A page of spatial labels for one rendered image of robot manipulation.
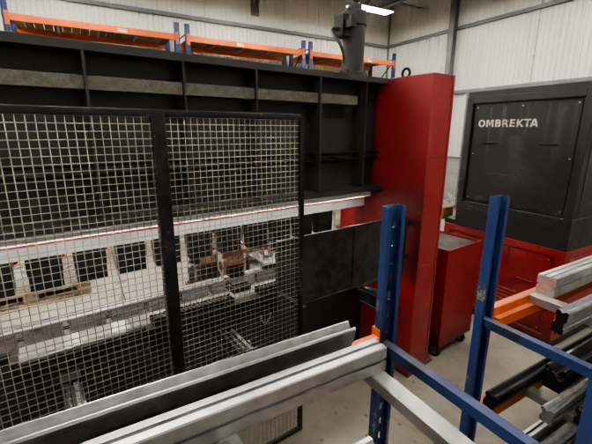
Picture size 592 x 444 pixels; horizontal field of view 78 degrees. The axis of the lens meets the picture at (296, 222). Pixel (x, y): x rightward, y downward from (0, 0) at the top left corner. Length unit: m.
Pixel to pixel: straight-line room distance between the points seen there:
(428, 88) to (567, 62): 6.56
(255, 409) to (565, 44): 8.92
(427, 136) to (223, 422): 2.30
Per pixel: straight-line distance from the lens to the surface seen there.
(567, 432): 2.03
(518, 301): 1.42
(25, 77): 1.95
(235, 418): 0.75
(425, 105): 2.72
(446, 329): 3.52
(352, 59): 2.78
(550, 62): 9.27
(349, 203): 2.97
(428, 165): 2.72
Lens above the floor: 1.93
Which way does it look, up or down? 14 degrees down
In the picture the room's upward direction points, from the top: straight up
